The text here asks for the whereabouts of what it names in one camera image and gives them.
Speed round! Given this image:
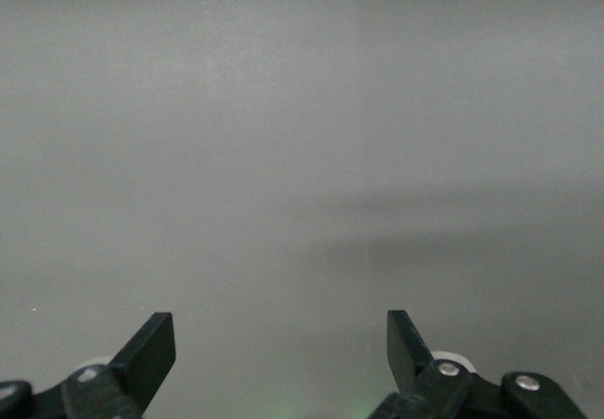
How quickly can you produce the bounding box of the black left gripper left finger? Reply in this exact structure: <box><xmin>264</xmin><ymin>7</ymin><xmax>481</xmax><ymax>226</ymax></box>
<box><xmin>0</xmin><ymin>311</ymin><xmax>177</xmax><ymax>419</ymax></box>

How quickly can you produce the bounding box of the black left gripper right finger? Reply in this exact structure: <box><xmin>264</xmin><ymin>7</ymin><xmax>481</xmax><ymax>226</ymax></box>
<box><xmin>366</xmin><ymin>309</ymin><xmax>589</xmax><ymax>419</ymax></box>

